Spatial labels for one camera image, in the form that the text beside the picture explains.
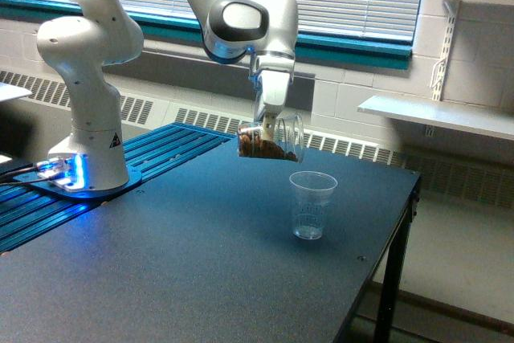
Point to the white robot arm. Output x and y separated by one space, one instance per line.
91 158

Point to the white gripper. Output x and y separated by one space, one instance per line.
271 73

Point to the white object left edge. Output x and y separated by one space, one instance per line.
10 92

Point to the empty clear plastic cup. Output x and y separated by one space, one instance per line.
311 203

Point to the white shelf bracket rail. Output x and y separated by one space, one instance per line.
439 70

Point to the blue ribbed mounting plate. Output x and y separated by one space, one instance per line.
28 212

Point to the black table leg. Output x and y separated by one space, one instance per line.
393 271

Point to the clear cup with nuts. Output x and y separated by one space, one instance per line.
288 142

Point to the white lower wall shelf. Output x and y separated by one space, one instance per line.
460 117

